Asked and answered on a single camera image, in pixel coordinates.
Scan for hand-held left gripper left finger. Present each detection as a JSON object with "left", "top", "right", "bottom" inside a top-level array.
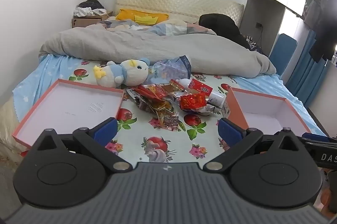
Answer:
[{"left": 26, "top": 118, "right": 133, "bottom": 172}]

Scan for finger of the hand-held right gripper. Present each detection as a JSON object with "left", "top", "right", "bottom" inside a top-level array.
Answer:
[{"left": 302, "top": 132, "right": 337, "bottom": 144}]

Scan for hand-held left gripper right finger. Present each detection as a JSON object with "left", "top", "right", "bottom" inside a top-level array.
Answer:
[{"left": 203, "top": 118, "right": 314, "bottom": 171}]

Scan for deep pink cardboard box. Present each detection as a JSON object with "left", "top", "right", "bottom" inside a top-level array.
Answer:
[{"left": 226, "top": 87, "right": 314, "bottom": 136}]

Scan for red shiny snack packet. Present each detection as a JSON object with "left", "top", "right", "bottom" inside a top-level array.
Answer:
[{"left": 180, "top": 94, "right": 207, "bottom": 112}]

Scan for red white snack packet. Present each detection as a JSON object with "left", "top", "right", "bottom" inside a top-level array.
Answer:
[{"left": 189, "top": 78, "right": 213, "bottom": 95}]

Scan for silver clear snack packet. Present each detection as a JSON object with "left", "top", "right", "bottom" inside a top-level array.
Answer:
[{"left": 193, "top": 104, "right": 224, "bottom": 116}]

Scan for pile of snack packets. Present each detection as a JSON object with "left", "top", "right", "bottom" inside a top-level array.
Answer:
[{"left": 67, "top": 59, "right": 253, "bottom": 164}]

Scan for white tube bottle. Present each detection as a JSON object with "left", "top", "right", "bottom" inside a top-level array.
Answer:
[{"left": 179, "top": 79, "right": 227, "bottom": 108}]

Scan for dark brown snack packet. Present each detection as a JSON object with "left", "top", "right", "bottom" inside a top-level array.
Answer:
[{"left": 126, "top": 88, "right": 158, "bottom": 114}]

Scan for shallow pink box lid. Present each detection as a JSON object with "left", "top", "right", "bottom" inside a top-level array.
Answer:
[{"left": 12, "top": 79, "right": 125, "bottom": 148}]

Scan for yellow gold snack packet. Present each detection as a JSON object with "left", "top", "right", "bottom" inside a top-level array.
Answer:
[{"left": 151, "top": 101, "right": 174, "bottom": 118}]

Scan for small clear orange snack packet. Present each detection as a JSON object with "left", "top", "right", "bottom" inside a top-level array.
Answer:
[{"left": 158, "top": 113, "right": 182, "bottom": 132}]

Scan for orange red snack packet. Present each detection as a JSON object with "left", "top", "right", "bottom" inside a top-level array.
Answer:
[{"left": 137, "top": 84, "right": 171, "bottom": 99}]

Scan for blue curtain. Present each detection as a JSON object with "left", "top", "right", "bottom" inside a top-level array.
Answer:
[{"left": 286, "top": 29, "right": 329, "bottom": 109}]

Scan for white and blue plush toy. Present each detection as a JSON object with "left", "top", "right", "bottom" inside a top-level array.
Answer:
[{"left": 93, "top": 57, "right": 150, "bottom": 88}]

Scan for brown strip snack packet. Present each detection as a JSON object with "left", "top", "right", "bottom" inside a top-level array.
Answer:
[{"left": 168, "top": 79, "right": 186, "bottom": 94}]

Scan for blue plastic bag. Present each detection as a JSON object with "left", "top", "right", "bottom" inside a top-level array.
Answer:
[{"left": 146, "top": 55, "right": 193, "bottom": 85}]

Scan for blue chair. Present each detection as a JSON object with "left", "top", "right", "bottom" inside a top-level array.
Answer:
[{"left": 269, "top": 33, "right": 298, "bottom": 80}]

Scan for row of small bottles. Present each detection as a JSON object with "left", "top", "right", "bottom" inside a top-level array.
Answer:
[{"left": 246, "top": 35, "right": 260, "bottom": 46}]

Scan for grey duvet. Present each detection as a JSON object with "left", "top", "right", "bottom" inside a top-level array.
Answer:
[{"left": 39, "top": 19, "right": 277, "bottom": 78}]

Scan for black jacket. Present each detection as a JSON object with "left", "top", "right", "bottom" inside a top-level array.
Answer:
[{"left": 198, "top": 13, "right": 252, "bottom": 50}]

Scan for hanging dark clothes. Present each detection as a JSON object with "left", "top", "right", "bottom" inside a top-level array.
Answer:
[{"left": 303, "top": 0, "right": 337, "bottom": 64}]

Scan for brown cardboard box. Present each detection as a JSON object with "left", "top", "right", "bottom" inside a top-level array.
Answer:
[{"left": 72, "top": 11, "right": 114, "bottom": 28}]

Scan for yellow pillow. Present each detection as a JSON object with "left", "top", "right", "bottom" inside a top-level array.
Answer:
[{"left": 116, "top": 9, "right": 169, "bottom": 26}]

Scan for patchwork patterned quilt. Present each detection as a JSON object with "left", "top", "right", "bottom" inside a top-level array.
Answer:
[{"left": 97, "top": 19, "right": 216, "bottom": 36}]

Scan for pile of clothes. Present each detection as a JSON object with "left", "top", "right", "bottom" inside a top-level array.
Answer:
[{"left": 74, "top": 0, "right": 107, "bottom": 17}]

